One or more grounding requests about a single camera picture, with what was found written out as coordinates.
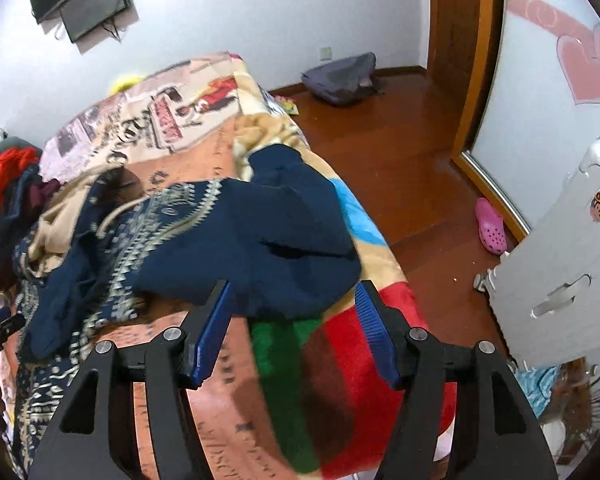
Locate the yellow foam tube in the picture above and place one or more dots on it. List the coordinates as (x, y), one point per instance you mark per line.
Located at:
(126, 84)

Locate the printed blanket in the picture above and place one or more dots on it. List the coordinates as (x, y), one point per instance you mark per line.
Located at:
(360, 360)

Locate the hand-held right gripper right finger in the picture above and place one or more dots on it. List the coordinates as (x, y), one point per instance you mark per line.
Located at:
(375, 335)

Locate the white drawer cabinet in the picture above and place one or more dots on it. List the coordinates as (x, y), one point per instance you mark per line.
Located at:
(555, 270)

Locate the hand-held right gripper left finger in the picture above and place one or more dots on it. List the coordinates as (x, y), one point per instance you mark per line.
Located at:
(212, 330)

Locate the wooden door frame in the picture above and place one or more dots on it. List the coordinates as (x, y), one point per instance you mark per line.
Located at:
(460, 35)

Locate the pink clog shoe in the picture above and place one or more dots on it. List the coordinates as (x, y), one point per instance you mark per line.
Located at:
(491, 227)

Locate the sliding door with pink hearts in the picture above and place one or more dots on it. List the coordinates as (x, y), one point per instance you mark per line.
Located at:
(530, 85)

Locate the light blue cloth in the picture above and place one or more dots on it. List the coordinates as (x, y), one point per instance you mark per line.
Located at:
(537, 385)

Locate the wall socket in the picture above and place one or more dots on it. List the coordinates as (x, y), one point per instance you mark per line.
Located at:
(326, 53)

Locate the dark navy garment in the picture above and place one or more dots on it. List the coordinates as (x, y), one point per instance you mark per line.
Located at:
(15, 220)

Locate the navy patterned garment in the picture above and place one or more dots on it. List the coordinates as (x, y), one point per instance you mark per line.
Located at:
(280, 240)

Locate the grey bag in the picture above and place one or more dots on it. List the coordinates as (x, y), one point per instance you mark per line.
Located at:
(337, 80)

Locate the black floor fan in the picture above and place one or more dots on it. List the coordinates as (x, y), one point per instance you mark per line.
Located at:
(580, 410)

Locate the red garment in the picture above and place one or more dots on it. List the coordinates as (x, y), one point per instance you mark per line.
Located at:
(0, 180)

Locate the small black monitor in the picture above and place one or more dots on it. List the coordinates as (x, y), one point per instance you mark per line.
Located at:
(95, 5)

